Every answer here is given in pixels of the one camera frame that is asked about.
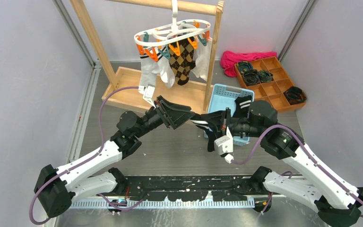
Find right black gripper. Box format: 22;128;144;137
200;106;265;138

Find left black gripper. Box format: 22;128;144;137
134;96;195;139

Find black sock white stripes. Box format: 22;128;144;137
190;114;221;152

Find white clip sock hanger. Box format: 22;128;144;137
134;0;211;62

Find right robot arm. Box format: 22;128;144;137
193;100;363;227

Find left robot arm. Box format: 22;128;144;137
29;96;195;225

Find light blue plastic basket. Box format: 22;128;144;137
209;84;254;146

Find white sock middle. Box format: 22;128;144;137
157;53;175;88

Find white sock with stripes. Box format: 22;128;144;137
139;55;159;94

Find brown argyle sock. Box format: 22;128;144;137
168;39;196;86

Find rolled dark sock centre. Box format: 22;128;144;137
242;69;260;86

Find wooden hanging rack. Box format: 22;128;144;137
71;0;224;114

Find rolled dark sock in tray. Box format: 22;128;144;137
236;61;253;75

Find white sock right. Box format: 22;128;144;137
190;37;212;81

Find wooden compartment tray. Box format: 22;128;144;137
233;57;306;112

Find pink cloth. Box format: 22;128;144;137
220;51;277;78

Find rolled dark sock right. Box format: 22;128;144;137
257;70;273;83

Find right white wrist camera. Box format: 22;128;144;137
214;127;234;164

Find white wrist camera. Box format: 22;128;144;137
138;84;156;107
214;127;234;164

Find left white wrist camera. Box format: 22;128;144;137
138;84;156;107

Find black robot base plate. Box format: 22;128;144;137
112;175;272;212

